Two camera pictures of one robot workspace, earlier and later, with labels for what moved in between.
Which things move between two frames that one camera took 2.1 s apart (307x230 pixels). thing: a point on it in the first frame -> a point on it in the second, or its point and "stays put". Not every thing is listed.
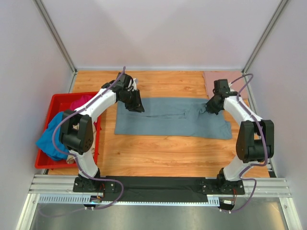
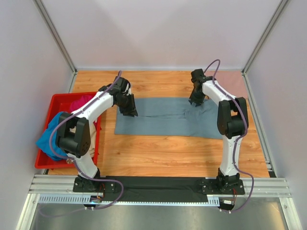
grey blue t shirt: [171, 117] stays put
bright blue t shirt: [45, 141] stays put
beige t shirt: [71, 158] stays put
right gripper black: [212, 107] -> [196, 97]
